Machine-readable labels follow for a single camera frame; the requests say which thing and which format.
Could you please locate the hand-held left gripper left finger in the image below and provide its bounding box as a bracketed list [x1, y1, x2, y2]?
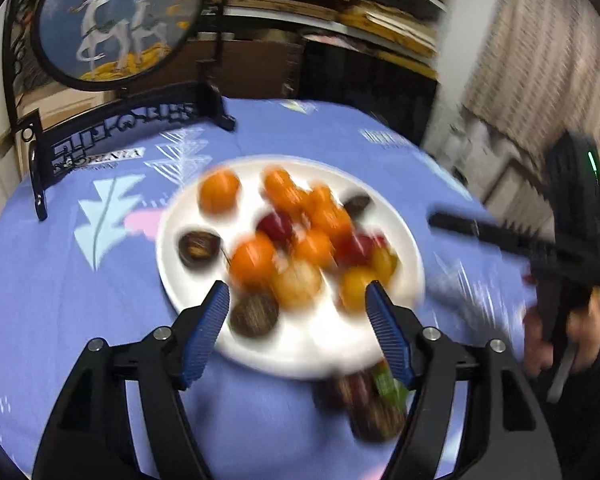
[32, 281, 231, 480]

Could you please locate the person's right hand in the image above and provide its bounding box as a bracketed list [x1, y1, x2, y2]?
[522, 287, 600, 378]

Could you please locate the brown cardboard box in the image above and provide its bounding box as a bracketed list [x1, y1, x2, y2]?
[166, 34, 307, 102]

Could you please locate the shelf of wooden frames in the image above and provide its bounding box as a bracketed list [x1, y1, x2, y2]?
[219, 0, 456, 81]

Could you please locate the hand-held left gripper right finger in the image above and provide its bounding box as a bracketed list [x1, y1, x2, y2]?
[364, 281, 564, 480]

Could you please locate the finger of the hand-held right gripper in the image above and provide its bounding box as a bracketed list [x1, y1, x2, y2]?
[427, 211, 537, 260]

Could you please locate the checked beige curtain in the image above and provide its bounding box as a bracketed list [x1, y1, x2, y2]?
[459, 0, 600, 203]

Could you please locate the large dark red plum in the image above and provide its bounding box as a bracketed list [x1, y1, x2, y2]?
[256, 210, 296, 244]

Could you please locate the round deer embroidery table screen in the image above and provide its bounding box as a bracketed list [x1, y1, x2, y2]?
[2, 0, 239, 222]

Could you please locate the green leaf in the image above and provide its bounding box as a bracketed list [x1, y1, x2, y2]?
[372, 364, 410, 407]

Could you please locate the black panel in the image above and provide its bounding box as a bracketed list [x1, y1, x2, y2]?
[299, 39, 439, 147]

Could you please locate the bright red plum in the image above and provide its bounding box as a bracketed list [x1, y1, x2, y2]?
[335, 233, 376, 268]

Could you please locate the white round plate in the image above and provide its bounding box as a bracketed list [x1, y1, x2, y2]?
[157, 157, 426, 381]

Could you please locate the blue printed tablecloth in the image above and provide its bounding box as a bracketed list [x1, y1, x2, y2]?
[0, 95, 548, 480]

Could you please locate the pale yellow mandarin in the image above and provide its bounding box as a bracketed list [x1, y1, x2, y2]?
[271, 259, 324, 310]

